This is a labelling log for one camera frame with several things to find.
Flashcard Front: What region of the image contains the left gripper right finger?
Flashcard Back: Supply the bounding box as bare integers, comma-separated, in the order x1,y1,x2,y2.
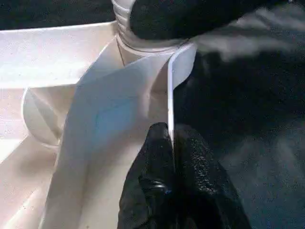
173,124,252,229

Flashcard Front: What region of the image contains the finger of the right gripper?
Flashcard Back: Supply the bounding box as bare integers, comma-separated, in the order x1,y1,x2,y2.
130,0,295,41

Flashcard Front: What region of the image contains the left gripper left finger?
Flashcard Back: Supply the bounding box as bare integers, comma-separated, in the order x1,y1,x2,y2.
117,122,178,229

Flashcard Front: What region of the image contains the white plastic table leg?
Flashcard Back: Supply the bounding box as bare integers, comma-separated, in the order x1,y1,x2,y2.
111,0,195,54

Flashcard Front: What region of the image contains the white plastic table top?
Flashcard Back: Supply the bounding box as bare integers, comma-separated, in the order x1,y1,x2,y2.
0,20,197,229

